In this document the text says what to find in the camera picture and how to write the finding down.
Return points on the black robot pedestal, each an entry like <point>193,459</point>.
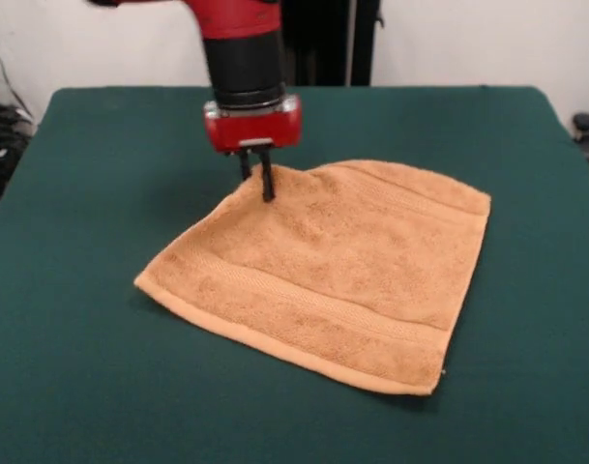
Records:
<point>323,43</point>

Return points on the dark green table cloth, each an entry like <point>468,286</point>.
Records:
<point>81,338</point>

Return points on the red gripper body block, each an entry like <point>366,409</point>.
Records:
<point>255,129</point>

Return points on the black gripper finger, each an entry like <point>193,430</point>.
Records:
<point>244,166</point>
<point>267,183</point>

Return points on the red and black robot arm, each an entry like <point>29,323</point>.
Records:
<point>241,53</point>

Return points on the orange terry towel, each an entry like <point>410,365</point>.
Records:
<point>347,270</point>

